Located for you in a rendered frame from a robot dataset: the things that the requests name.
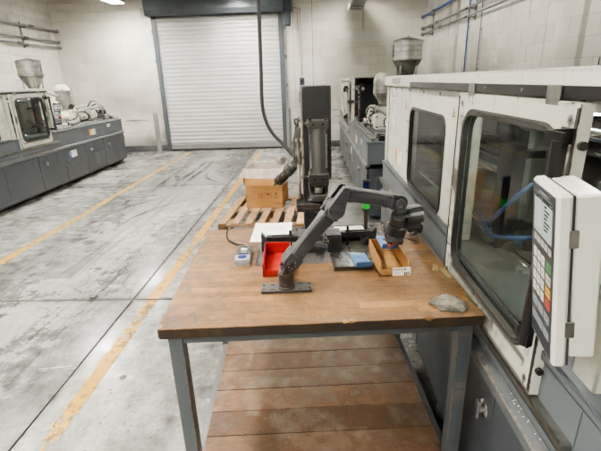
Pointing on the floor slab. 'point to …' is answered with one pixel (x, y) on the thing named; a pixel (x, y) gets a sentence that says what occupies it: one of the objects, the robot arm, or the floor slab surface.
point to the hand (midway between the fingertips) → (390, 245)
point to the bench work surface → (315, 353)
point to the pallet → (258, 213)
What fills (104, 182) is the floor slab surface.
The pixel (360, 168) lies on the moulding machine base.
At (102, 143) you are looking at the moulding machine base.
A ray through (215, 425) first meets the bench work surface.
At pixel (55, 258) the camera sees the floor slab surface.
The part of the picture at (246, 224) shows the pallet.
